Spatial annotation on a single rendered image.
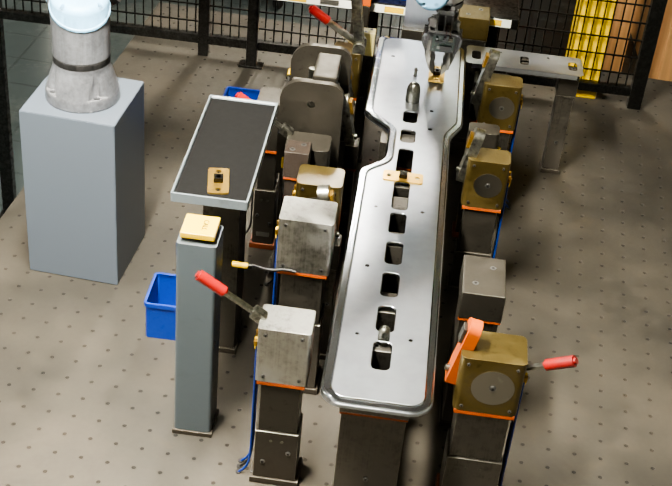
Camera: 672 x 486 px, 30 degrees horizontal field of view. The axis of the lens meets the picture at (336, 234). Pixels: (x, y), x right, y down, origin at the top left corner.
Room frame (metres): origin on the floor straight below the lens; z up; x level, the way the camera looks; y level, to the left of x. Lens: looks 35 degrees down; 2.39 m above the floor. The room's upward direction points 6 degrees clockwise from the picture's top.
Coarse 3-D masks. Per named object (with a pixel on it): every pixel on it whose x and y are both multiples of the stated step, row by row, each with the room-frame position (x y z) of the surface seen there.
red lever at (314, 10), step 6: (312, 6) 2.71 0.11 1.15; (312, 12) 2.69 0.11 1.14; (318, 12) 2.70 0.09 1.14; (318, 18) 2.70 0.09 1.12; (324, 18) 2.69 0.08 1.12; (330, 18) 2.70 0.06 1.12; (330, 24) 2.70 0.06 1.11; (336, 24) 2.70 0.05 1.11; (336, 30) 2.69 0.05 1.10; (342, 30) 2.70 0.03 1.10; (342, 36) 2.69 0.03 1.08; (348, 36) 2.69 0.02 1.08
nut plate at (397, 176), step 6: (384, 174) 2.23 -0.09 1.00; (396, 174) 2.23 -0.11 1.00; (402, 174) 2.22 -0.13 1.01; (408, 174) 2.24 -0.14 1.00; (414, 174) 2.24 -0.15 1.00; (420, 174) 2.24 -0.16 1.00; (390, 180) 2.21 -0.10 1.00; (396, 180) 2.21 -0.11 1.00; (402, 180) 2.21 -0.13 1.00; (408, 180) 2.21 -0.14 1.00; (414, 180) 2.22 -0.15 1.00; (420, 180) 2.22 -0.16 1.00
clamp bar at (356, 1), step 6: (354, 0) 2.68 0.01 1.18; (360, 0) 2.68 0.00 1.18; (354, 6) 2.68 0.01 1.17; (360, 6) 2.68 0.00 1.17; (354, 12) 2.68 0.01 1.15; (360, 12) 2.68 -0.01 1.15; (354, 18) 2.68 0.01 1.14; (360, 18) 2.68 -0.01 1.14; (354, 24) 2.68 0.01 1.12; (360, 24) 2.68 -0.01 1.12; (354, 30) 2.68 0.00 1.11; (360, 30) 2.68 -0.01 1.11; (354, 36) 2.68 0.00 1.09; (360, 36) 2.68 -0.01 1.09; (354, 42) 2.68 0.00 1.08; (360, 42) 2.68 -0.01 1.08
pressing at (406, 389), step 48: (384, 48) 2.82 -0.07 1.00; (384, 96) 2.57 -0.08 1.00; (432, 96) 2.60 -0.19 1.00; (432, 144) 2.38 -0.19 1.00; (384, 192) 2.16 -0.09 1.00; (432, 192) 2.18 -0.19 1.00; (384, 240) 1.99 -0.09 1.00; (432, 240) 2.01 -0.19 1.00; (432, 288) 1.85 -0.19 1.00; (336, 336) 1.68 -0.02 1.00; (432, 336) 1.72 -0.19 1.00; (336, 384) 1.56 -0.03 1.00; (384, 384) 1.58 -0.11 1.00; (432, 384) 1.59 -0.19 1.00
